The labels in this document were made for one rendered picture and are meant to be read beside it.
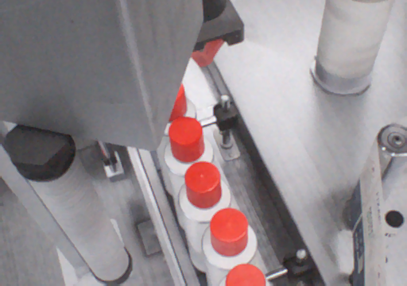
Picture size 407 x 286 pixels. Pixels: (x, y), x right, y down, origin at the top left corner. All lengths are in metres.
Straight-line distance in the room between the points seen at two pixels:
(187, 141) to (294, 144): 0.27
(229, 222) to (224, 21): 0.21
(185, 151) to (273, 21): 0.42
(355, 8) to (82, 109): 0.48
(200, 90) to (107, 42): 0.66
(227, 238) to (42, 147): 0.22
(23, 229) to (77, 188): 0.48
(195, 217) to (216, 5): 0.21
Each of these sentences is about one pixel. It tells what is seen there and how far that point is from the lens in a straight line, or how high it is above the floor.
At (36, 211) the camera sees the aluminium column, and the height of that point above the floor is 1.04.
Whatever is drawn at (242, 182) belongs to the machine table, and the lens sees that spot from 0.77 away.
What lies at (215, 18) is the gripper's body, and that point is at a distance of 0.57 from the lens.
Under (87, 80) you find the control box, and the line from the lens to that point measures 0.23.
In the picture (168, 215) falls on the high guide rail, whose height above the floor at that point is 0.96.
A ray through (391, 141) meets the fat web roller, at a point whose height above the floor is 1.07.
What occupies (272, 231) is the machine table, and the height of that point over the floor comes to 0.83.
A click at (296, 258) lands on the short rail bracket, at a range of 0.61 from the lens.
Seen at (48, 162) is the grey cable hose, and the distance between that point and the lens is 0.28.
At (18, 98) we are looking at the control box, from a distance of 0.27.
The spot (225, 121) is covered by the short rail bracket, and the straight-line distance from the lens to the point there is 0.72.
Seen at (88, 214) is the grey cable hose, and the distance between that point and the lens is 0.34.
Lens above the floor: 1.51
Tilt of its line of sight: 57 degrees down
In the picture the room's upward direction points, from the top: 6 degrees counter-clockwise
